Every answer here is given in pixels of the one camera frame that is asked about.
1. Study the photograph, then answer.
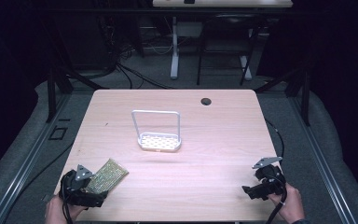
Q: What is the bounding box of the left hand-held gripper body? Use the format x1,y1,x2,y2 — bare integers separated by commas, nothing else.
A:
59,164,98,207

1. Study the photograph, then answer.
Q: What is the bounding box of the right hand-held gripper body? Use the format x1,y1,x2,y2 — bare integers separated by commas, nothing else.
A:
251,156,287,201

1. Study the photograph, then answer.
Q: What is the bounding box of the green yellow sponge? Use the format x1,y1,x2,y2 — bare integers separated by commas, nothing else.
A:
87,158,130,196

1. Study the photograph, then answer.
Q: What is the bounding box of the white sponge holder rack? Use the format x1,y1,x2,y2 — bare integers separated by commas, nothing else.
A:
131,109,183,153

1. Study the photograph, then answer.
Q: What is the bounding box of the person's left hand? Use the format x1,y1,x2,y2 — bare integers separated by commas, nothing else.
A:
44,193,87,224

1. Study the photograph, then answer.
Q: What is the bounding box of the person's right hand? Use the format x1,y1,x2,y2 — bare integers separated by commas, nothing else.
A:
266,182,306,224

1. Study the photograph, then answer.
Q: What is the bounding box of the black chair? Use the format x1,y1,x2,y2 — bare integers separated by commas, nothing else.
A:
196,12,260,87

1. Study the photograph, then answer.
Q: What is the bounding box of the white-legged desk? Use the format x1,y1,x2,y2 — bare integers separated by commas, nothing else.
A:
152,0,294,80

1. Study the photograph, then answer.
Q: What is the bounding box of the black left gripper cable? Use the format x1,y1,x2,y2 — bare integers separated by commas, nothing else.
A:
60,175,75,224

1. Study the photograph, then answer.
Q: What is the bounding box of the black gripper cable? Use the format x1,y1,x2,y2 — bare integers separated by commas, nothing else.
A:
264,174,289,224
60,175,75,224

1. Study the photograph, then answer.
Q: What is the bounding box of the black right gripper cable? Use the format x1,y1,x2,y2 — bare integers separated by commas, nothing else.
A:
264,174,289,224

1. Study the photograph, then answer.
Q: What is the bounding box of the black cable on floor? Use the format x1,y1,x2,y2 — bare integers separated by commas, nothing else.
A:
2,142,75,224

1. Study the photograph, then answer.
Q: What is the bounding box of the black cable beside table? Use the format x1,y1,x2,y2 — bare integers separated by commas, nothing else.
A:
264,119,285,161

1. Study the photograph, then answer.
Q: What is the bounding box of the aluminium floor rail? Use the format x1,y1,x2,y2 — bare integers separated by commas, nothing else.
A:
288,96,358,224
0,92,73,224

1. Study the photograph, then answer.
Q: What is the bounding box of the black metal frame stand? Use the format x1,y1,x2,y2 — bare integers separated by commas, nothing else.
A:
41,18,110,123
254,63,312,127

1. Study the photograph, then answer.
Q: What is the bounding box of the bundle of black floor cables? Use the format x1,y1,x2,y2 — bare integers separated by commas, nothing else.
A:
96,12,176,91

